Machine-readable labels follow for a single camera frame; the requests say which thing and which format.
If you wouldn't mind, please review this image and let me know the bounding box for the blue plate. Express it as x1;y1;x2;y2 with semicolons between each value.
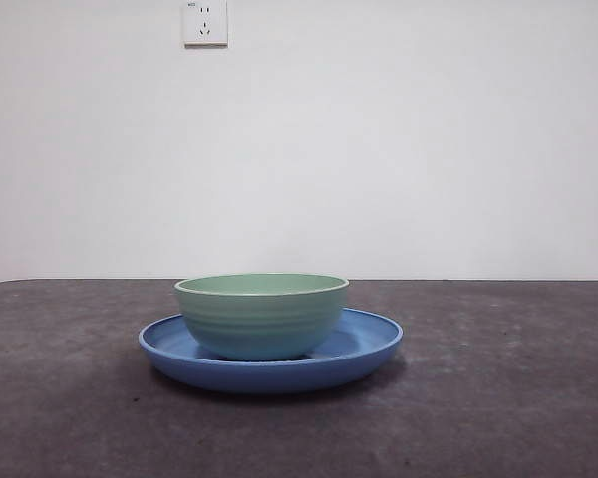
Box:
138;307;405;396

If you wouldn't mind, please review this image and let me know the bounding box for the white wall socket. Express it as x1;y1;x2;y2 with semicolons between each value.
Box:
182;0;229;50

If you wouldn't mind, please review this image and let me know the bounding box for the green ribbed bowl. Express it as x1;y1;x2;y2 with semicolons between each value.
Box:
173;272;351;361

